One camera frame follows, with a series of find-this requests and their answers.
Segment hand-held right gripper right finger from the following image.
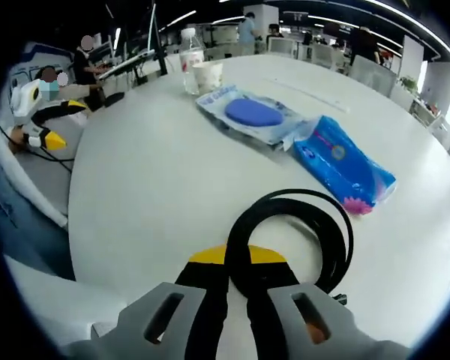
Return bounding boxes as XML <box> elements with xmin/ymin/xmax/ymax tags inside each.
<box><xmin>245</xmin><ymin>244</ymin><xmax>413</xmax><ymax>360</ymax></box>

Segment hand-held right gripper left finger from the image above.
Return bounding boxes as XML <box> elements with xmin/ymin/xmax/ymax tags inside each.
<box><xmin>65</xmin><ymin>243</ymin><xmax>230</xmax><ymax>360</ymax></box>

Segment blue tissue pack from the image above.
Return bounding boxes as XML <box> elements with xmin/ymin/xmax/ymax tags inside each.
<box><xmin>292</xmin><ymin>115</ymin><xmax>398</xmax><ymax>217</ymax></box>

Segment clear plastic water bottle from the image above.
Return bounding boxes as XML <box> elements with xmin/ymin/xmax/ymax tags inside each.
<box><xmin>178</xmin><ymin>26</ymin><xmax>207</xmax><ymax>95</ymax></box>

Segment white paper cup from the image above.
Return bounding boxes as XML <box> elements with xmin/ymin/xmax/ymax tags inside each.
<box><xmin>191</xmin><ymin>61</ymin><xmax>224</xmax><ymax>95</ymax></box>

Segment clear bag with blue disc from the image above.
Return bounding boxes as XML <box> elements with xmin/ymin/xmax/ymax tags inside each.
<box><xmin>194</xmin><ymin>84</ymin><xmax>312</xmax><ymax>151</ymax></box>

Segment person's left hand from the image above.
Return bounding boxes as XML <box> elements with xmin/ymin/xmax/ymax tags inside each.
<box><xmin>5</xmin><ymin>125</ymin><xmax>29</xmax><ymax>153</ymax></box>

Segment white blue display board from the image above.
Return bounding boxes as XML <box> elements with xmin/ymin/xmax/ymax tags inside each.
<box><xmin>10</xmin><ymin>40</ymin><xmax>78</xmax><ymax>78</ymax></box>

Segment black laptop stand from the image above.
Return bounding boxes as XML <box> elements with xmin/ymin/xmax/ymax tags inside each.
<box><xmin>103</xmin><ymin>44</ymin><xmax>170</xmax><ymax>110</ymax></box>

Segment grey laptop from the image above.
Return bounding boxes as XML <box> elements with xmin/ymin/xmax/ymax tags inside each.
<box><xmin>97</xmin><ymin>52</ymin><xmax>157</xmax><ymax>80</ymax></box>

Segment person's blue jeans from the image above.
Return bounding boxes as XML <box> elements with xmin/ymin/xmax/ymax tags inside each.
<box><xmin>0</xmin><ymin>157</ymin><xmax>78</xmax><ymax>282</ymax></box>

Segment white partition cabinet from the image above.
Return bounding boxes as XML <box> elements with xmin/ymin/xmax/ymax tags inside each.
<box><xmin>350</xmin><ymin>55</ymin><xmax>398</xmax><ymax>97</ymax></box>

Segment white office chair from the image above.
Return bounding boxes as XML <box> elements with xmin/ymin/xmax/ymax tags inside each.
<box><xmin>268</xmin><ymin>37</ymin><xmax>299</xmax><ymax>59</ymax></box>
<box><xmin>310</xmin><ymin>44</ymin><xmax>346</xmax><ymax>71</ymax></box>

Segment green potted plant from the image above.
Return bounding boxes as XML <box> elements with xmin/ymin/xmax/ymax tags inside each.
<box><xmin>399</xmin><ymin>74</ymin><xmax>419</xmax><ymax>91</ymax></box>

